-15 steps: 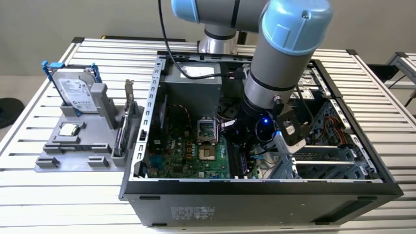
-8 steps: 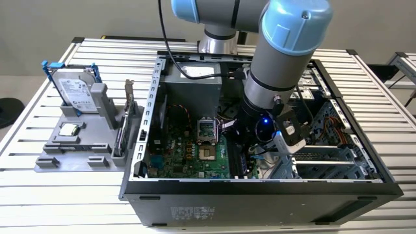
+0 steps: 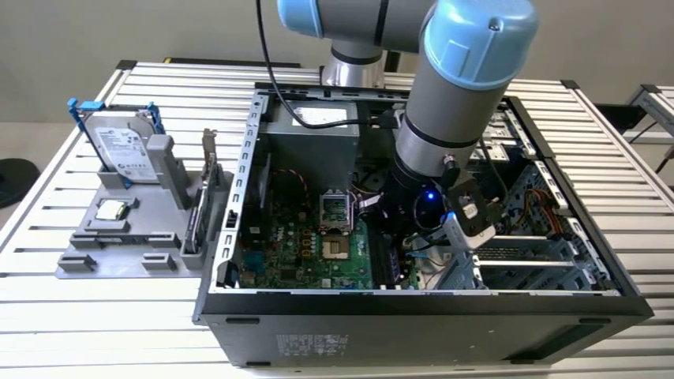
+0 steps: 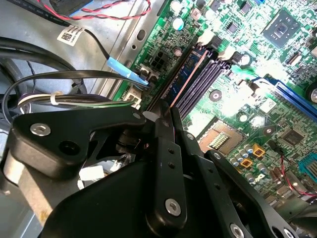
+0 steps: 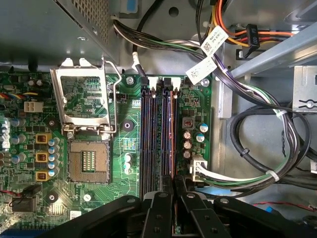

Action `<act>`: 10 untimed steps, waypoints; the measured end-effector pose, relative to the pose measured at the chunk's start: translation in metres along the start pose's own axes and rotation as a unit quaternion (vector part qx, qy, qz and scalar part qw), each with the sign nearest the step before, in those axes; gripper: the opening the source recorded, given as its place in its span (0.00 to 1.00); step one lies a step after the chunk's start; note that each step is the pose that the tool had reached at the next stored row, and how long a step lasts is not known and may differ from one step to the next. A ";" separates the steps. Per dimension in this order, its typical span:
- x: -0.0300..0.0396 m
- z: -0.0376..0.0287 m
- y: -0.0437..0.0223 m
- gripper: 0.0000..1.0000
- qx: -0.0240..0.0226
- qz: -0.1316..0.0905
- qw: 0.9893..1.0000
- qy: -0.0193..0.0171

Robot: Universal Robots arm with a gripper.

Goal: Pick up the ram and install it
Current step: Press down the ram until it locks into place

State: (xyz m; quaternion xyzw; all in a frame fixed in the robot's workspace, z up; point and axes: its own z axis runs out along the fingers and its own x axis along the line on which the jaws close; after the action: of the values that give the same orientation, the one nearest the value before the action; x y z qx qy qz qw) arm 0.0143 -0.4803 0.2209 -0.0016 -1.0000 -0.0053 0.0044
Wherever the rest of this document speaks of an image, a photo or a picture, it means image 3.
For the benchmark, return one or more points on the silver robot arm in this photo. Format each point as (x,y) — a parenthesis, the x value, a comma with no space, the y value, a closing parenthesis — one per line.
(448,118)

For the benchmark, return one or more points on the black RAM slot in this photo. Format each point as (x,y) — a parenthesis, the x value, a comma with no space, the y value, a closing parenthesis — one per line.
(382,268)
(375,260)

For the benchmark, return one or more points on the thin locking lever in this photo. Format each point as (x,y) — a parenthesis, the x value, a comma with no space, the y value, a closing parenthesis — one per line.
(350,215)

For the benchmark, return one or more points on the silver drive cage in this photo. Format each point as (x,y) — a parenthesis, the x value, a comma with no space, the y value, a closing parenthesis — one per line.
(501,156)

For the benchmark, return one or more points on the CPU socket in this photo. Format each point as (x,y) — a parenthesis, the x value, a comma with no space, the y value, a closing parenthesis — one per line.
(335,248)

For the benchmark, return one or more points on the grey power supply unit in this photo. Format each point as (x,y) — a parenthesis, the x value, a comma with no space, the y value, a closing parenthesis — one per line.
(311,158)

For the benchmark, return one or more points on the green motherboard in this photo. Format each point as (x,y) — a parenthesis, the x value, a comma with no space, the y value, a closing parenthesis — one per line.
(285,260)

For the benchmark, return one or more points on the blue expansion slot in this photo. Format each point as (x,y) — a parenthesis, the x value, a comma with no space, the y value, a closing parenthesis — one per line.
(254,262)

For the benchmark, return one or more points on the black PC case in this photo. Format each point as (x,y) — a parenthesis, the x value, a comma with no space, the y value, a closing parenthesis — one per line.
(369,339)

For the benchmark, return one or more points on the graphics card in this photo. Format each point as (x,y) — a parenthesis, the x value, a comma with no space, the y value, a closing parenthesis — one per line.
(198,225)

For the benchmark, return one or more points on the grey parts rack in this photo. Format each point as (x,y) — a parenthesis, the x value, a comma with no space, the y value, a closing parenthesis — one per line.
(147,205)

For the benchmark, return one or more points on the metal slat side table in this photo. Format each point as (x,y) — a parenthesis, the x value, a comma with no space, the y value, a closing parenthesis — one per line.
(656,98)

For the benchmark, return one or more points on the hard disk in blue carrier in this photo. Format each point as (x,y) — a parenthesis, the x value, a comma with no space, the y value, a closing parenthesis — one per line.
(121,146)

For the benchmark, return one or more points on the silver CPU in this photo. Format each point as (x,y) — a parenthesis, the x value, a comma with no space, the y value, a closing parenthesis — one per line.
(111,209)

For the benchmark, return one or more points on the round black floor object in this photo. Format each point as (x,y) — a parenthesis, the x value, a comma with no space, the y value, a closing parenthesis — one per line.
(18,181)

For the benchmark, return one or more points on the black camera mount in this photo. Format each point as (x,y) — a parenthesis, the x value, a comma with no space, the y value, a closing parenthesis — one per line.
(458,189)

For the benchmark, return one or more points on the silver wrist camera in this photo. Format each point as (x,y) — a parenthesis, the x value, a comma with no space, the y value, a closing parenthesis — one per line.
(477,237)

